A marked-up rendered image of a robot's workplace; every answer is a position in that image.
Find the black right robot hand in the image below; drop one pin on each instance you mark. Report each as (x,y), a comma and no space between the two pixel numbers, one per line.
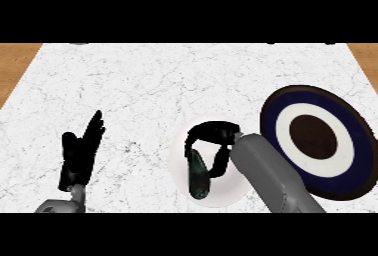
(216,131)

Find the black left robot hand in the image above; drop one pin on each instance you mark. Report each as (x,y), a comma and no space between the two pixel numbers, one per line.
(77,156)

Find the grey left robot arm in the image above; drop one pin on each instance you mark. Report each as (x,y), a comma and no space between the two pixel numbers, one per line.
(61,203)

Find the blue white brown plate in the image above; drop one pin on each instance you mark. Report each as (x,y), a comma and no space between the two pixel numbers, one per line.
(315,140)

